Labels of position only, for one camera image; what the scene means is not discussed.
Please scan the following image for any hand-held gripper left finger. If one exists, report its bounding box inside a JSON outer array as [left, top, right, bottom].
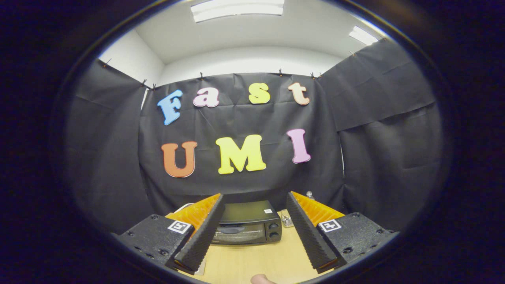
[[112, 192, 226, 275]]

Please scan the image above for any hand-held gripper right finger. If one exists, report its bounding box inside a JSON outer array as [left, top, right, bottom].
[[285, 191, 399, 275]]

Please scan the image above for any black toaster oven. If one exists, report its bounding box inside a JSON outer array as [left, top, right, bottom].
[[211, 199, 283, 246]]

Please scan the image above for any small ceiling light panel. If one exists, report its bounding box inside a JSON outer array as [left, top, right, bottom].
[[348, 26, 379, 46]]

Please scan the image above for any long ceiling light panel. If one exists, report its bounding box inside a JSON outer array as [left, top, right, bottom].
[[191, 0, 285, 23]]

